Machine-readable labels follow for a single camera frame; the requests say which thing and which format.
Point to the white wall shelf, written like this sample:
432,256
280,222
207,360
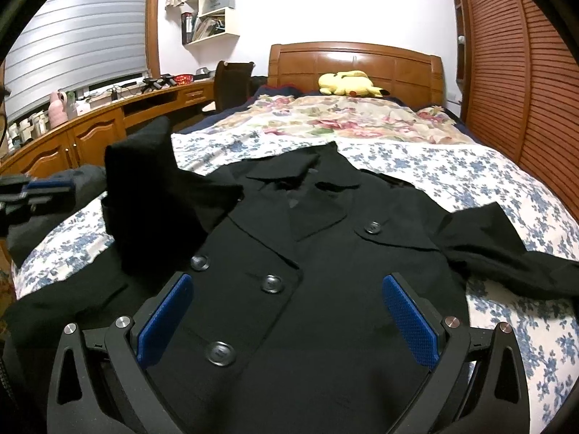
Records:
212,13

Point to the wooden louvred wardrobe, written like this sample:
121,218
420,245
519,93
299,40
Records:
511,63

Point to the wooden headboard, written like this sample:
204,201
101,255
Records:
407,70

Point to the brown chair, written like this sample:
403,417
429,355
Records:
233,83

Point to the pink bottle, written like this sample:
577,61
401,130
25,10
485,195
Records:
56,108

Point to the row of small bottles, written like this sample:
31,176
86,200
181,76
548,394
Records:
25,131

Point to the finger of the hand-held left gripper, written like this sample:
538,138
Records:
49,186

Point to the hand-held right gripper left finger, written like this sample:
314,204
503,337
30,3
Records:
165,321

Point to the yellow plush toy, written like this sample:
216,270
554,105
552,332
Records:
346,82

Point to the wooden window frame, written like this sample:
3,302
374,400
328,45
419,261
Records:
154,22

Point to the blue floral bedsheet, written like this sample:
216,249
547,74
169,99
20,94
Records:
452,172

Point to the black coat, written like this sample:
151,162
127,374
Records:
316,289

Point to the grey window blind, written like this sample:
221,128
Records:
77,31

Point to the black desk devices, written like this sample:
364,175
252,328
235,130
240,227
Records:
156,83

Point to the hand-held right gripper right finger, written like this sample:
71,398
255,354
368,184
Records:
411,321

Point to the pink floral quilt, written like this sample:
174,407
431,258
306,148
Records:
343,117

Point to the wooden desk cabinet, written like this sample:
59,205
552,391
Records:
95,133

